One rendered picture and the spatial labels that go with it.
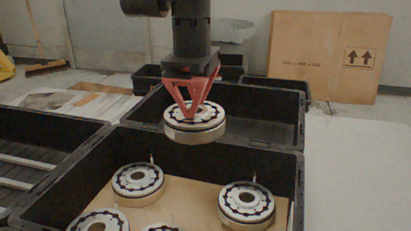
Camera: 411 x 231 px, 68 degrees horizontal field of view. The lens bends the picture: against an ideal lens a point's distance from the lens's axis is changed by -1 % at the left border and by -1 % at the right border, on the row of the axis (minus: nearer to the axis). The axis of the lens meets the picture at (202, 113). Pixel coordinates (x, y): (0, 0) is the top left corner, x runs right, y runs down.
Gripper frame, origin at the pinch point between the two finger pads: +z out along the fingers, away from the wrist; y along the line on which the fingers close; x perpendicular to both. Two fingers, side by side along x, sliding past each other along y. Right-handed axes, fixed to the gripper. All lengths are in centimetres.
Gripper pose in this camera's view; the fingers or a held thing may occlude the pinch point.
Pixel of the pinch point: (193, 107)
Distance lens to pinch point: 50.8
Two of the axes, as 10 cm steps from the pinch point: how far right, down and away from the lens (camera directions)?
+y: -2.9, 4.2, -8.6
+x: 9.6, 1.2, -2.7
